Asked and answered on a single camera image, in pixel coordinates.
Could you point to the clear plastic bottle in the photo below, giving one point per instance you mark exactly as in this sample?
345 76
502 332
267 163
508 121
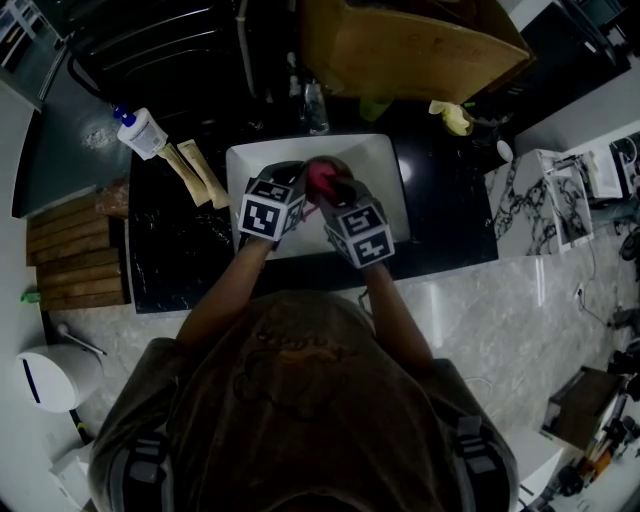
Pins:
316 111

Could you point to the brown wrapped packet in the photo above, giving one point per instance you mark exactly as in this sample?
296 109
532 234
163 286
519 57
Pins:
114 199

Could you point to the small green object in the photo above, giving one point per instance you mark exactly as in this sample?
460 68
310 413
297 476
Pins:
31 297

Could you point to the person's left forearm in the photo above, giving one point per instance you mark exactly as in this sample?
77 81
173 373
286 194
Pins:
230 295

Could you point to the brown bowl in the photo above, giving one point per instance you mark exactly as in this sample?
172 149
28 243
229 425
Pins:
344 170

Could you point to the white toilet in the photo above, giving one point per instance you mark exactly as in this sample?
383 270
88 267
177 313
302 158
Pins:
57 377

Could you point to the wooden slat board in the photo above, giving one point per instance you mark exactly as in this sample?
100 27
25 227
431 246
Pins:
75 255

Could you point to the white bottle with blue pump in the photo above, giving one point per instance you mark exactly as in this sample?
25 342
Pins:
142 134

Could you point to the person's right forearm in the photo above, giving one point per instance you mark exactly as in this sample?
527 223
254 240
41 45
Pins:
395 315

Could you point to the person's brown t-shirt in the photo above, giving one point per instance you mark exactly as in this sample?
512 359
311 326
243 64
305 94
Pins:
310 400

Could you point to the pink cloth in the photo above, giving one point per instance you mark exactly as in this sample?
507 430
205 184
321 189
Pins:
320 179

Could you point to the grey metal pipe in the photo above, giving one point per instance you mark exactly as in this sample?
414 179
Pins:
246 50

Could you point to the white rectangular sink basin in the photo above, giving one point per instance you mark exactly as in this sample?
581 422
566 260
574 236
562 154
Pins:
370 165

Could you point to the beige tube packet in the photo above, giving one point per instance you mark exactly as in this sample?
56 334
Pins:
186 175
205 175

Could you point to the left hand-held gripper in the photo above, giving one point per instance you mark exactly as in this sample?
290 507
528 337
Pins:
264 215

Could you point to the white oval soap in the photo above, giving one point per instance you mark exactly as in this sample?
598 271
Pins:
505 151

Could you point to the small dark cardboard box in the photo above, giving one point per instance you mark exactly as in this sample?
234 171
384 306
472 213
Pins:
582 407

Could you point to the marble pattern box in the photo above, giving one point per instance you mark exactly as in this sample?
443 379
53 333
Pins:
530 205

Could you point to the green plastic cup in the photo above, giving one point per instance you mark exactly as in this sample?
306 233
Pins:
375 107

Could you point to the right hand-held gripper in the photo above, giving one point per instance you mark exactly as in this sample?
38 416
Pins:
364 235

